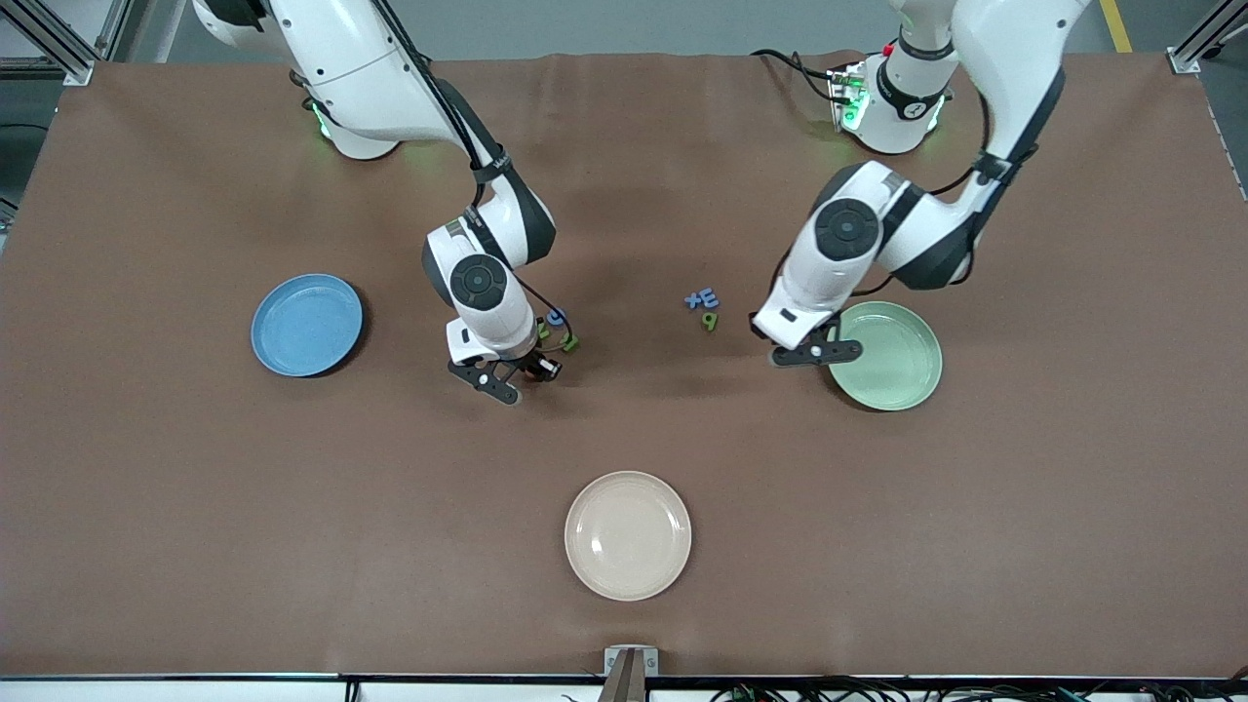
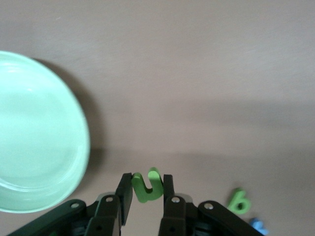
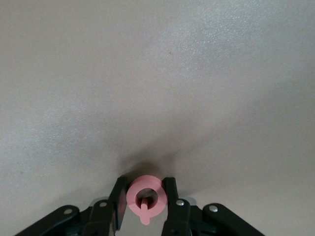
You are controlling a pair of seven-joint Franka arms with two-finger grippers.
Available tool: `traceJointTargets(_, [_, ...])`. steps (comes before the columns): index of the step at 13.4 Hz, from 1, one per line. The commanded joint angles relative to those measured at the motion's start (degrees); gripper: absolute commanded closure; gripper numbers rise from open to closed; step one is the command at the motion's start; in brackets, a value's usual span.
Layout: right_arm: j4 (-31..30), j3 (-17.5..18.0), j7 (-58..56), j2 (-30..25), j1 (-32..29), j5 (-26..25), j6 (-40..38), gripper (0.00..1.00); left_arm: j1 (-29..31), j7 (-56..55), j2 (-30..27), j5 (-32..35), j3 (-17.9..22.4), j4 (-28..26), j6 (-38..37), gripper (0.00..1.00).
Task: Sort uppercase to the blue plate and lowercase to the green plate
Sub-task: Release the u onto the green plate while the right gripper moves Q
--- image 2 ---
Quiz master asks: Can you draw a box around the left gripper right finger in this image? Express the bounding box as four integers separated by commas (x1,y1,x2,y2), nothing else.
157,174,268,236

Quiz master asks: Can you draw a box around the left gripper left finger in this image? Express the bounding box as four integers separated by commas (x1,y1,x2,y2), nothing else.
7,173,134,236

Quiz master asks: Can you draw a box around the green foam letter u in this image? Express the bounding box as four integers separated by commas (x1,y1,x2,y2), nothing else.
131,167,164,204

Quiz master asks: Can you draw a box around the green foam letter b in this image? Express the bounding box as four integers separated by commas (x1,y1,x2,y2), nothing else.
227,188,252,214

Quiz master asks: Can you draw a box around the blue foam letter x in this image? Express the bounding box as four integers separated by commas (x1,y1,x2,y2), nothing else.
250,217,270,236

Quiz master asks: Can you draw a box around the green plate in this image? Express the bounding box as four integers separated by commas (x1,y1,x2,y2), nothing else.
0,50,91,213

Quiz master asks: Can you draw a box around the brown table cover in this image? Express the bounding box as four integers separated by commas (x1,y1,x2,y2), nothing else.
0,0,315,236

